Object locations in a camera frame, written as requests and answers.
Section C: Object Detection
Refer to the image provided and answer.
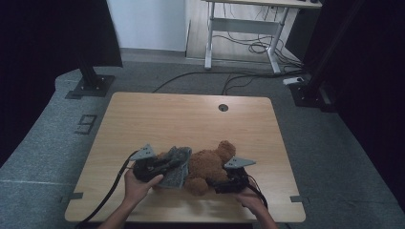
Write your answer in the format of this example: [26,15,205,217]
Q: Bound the person's right hand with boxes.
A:
[235,186,266,216]

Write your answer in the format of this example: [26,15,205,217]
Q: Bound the black stand with slanted pole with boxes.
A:
[288,0,366,113]

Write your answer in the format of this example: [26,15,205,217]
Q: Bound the brown plush teddy bear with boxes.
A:
[156,140,237,198]

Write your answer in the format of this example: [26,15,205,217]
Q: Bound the grey floor outlet cover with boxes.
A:
[74,114,98,135]

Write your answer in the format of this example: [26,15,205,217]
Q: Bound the white frame desk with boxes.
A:
[202,0,323,74]

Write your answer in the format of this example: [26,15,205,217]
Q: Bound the black stand with base plate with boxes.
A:
[65,58,117,100]

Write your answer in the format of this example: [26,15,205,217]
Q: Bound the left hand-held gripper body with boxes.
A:
[129,143,167,183]

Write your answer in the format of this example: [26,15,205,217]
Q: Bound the short black floor cable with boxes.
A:
[222,73,297,96]

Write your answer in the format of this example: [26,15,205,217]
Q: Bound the tangled black cable bundle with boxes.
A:
[212,31,304,70]

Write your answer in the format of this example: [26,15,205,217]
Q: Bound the person's left hand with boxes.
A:
[123,168,164,208]

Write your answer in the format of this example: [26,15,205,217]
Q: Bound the grey tape strip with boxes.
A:
[61,192,84,203]
[289,195,310,204]

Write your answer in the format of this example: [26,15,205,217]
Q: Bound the grey knitted small sweater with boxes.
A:
[157,146,193,189]

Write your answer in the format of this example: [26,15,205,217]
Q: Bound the long black floor cable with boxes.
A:
[152,70,304,94]

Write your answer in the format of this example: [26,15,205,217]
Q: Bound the black curtain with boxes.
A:
[0,0,123,166]
[302,0,405,204]

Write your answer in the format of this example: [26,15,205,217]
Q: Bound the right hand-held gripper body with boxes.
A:
[223,156,257,194]

